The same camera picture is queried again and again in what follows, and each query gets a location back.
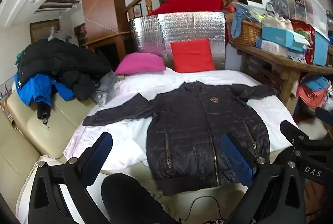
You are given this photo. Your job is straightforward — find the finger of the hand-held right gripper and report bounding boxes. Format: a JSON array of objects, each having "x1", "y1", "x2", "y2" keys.
[
  {"x1": 280, "y1": 121, "x2": 313, "y2": 155},
  {"x1": 315, "y1": 107, "x2": 333, "y2": 122}
]

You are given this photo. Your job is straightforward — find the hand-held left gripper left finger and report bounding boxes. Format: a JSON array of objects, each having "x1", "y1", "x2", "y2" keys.
[{"x1": 29, "y1": 132, "x2": 113, "y2": 224}]

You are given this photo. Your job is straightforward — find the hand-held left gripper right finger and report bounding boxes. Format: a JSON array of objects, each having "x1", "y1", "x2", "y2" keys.
[{"x1": 221, "y1": 133, "x2": 306, "y2": 224}]

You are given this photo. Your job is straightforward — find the black quilted jacket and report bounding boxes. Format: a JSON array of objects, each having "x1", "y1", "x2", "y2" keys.
[{"x1": 83, "y1": 80, "x2": 280, "y2": 197}]

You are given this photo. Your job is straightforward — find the stack of folded cloths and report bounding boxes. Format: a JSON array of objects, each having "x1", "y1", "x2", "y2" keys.
[{"x1": 297, "y1": 76, "x2": 331, "y2": 110}]

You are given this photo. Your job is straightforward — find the white textured blanket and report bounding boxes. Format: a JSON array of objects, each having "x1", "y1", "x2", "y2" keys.
[{"x1": 64, "y1": 68, "x2": 298, "y2": 180}]

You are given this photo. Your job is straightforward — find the person's leg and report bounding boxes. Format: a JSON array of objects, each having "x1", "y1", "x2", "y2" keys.
[{"x1": 101, "y1": 173, "x2": 183, "y2": 224}]

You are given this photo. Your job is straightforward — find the white blue packet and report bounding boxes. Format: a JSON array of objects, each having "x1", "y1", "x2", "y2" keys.
[{"x1": 287, "y1": 52, "x2": 307, "y2": 63}]

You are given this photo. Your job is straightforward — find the grey cloth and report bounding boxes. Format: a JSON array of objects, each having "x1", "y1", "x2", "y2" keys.
[{"x1": 91, "y1": 72, "x2": 123, "y2": 106}]

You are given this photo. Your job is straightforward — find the beige leather sofa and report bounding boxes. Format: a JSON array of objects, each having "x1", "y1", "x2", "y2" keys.
[{"x1": 0, "y1": 86, "x2": 97, "y2": 214}]

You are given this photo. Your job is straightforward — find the wooden side table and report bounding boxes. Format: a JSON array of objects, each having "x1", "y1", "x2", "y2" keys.
[{"x1": 229, "y1": 39, "x2": 333, "y2": 116}]

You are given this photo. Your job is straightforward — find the red gift bag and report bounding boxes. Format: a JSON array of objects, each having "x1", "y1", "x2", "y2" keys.
[{"x1": 290, "y1": 20, "x2": 316, "y2": 64}]

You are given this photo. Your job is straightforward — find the white tissue pack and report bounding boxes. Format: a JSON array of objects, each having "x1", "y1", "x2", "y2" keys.
[{"x1": 256, "y1": 38, "x2": 281, "y2": 54}]

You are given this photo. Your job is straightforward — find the blue jacket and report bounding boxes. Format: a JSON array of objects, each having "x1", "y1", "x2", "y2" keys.
[{"x1": 14, "y1": 73, "x2": 76, "y2": 106}]

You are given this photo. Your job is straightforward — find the teal cardboard box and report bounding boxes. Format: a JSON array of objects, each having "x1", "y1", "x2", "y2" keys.
[{"x1": 261, "y1": 25, "x2": 310, "y2": 51}]

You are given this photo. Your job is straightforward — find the pink pillow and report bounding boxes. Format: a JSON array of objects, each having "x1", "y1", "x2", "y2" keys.
[{"x1": 114, "y1": 52, "x2": 167, "y2": 76}]

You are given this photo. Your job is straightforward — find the black coat pile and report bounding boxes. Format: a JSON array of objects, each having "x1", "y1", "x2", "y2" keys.
[{"x1": 19, "y1": 38, "x2": 112, "y2": 101}]

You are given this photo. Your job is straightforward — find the beige plastic bag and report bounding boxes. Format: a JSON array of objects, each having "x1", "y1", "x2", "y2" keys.
[{"x1": 261, "y1": 17, "x2": 293, "y2": 30}]

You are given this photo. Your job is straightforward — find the clear plastic storage box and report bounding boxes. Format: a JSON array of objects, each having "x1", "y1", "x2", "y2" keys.
[{"x1": 286, "y1": 0, "x2": 328, "y2": 29}]

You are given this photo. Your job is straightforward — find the wicker basket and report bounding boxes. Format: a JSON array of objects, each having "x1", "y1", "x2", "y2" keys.
[{"x1": 229, "y1": 20, "x2": 262, "y2": 45}]

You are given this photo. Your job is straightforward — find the red pillow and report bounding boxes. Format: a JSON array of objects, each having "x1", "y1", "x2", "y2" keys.
[{"x1": 170, "y1": 38, "x2": 216, "y2": 73}]

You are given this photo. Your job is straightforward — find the wooden cabinet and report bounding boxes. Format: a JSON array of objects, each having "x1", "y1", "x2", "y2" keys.
[{"x1": 86, "y1": 31, "x2": 133, "y2": 73}]

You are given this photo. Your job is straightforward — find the dark patterned plastic bag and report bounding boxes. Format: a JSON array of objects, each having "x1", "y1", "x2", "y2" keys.
[{"x1": 267, "y1": 0, "x2": 289, "y2": 17}]

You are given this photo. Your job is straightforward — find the blue cloth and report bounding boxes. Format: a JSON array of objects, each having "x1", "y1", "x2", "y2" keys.
[{"x1": 231, "y1": 8, "x2": 250, "y2": 38}]

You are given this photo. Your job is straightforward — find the wooden door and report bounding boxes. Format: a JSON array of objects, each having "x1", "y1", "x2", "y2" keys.
[{"x1": 29, "y1": 19, "x2": 60, "y2": 44}]

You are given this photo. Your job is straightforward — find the silver insulation panel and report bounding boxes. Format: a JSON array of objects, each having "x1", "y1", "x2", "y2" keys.
[{"x1": 131, "y1": 11, "x2": 226, "y2": 71}]

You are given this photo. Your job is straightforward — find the red cloth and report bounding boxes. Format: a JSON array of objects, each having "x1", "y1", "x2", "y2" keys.
[{"x1": 147, "y1": 0, "x2": 231, "y2": 16}]

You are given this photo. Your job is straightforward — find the black cable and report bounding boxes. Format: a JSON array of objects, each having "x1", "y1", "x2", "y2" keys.
[{"x1": 179, "y1": 195, "x2": 224, "y2": 224}]

